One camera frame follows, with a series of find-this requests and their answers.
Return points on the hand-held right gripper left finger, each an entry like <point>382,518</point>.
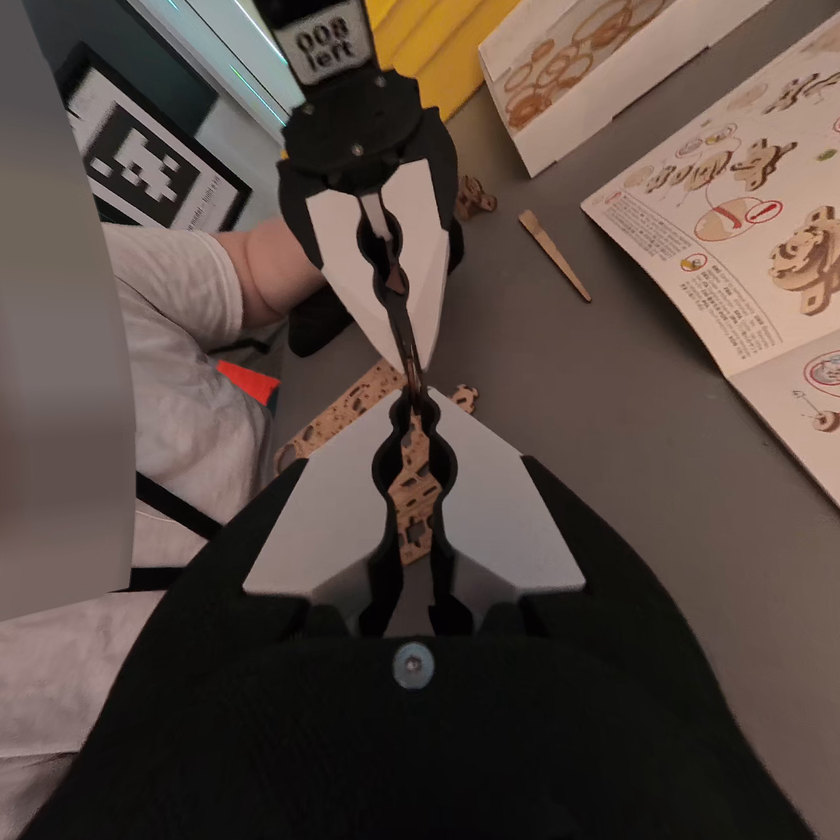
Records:
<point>308,525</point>

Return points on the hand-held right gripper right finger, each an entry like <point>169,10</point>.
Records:
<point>512,525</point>

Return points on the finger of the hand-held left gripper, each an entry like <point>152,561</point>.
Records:
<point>338,249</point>
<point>423,249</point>

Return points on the perforated wooden parts sheet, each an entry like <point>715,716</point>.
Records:
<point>341,407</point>

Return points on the small dark wooden part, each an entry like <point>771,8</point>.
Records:
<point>414,382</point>

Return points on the person's left forearm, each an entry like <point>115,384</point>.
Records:
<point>262,275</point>

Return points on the small brown wooden part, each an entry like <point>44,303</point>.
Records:
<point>474,197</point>

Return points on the yellow cardboard box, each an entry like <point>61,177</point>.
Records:
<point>426,39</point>

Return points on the wooden wedge stick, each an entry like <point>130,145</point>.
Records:
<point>554,253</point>

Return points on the notched wooden part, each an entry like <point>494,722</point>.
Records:
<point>467,397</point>

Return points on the white glossy panel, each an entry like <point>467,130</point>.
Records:
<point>216,52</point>

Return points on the orange reflective band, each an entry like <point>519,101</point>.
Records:
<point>246,380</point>

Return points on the white cardboard box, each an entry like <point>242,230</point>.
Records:
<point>577,131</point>

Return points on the framed black-white marker sign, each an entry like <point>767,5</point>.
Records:
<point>144,164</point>

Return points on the assembly instruction booklet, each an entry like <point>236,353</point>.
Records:
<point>722,262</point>

